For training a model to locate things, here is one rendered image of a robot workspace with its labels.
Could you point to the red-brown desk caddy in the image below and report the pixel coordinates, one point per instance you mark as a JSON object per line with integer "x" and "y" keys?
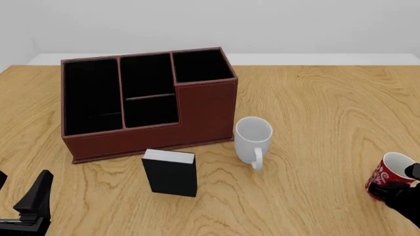
{"x": 206, "y": 110}

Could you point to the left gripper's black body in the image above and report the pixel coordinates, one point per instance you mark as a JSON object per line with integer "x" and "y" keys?
{"x": 23, "y": 227}

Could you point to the red patterned mug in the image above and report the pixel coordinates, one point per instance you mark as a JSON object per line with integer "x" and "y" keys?
{"x": 382, "y": 173}

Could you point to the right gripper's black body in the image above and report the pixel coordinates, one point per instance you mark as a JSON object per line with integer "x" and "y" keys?
{"x": 408, "y": 206}

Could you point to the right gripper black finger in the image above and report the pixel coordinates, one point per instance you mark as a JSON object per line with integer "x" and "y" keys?
{"x": 390, "y": 190}
{"x": 414, "y": 170}

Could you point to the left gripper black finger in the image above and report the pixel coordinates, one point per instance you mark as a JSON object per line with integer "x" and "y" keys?
{"x": 2, "y": 179}
{"x": 37, "y": 199}

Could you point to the white mug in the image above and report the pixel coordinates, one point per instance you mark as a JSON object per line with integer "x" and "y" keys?
{"x": 247, "y": 147}

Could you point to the black book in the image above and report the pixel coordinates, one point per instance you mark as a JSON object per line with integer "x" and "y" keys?
{"x": 172, "y": 177}

